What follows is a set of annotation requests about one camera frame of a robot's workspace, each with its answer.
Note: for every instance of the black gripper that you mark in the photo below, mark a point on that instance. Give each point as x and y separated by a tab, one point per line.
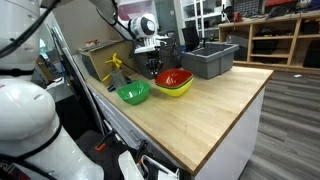
154	62

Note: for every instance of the orange plastic bowl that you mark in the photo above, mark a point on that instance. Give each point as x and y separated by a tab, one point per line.
173	78

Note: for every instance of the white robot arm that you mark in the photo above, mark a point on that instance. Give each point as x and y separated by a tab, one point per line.
136	21

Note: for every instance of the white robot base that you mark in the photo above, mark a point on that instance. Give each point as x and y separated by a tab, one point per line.
32	136

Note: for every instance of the green plastic bowl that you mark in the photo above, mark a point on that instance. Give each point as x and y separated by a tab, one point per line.
135	92

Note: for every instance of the yellow plastic bowl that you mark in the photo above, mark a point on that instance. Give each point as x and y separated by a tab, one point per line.
176	92

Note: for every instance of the metal tin can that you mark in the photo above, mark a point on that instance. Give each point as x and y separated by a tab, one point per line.
118	79

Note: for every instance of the wooden box cabinet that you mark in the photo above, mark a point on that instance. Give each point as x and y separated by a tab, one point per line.
99	57

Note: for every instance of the black office chair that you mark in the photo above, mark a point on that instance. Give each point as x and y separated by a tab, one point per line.
192	40

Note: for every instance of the grey plastic bin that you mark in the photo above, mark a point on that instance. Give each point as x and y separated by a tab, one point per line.
211	60

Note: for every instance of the black orange clamp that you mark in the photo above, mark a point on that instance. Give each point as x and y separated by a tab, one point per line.
102	143

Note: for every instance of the wooden shelving unit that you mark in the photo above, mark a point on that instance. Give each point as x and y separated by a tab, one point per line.
285	43

